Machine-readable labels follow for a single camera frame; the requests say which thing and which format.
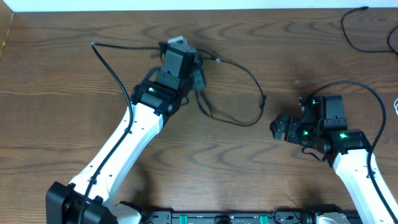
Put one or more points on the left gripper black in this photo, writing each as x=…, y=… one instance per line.
x=199, y=78

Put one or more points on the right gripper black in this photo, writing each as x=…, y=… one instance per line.
x=280, y=129

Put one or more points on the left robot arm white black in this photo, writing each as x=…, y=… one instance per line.
x=90, y=196

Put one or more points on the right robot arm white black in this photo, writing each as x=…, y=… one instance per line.
x=348, y=153

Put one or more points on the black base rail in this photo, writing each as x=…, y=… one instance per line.
x=324, y=213

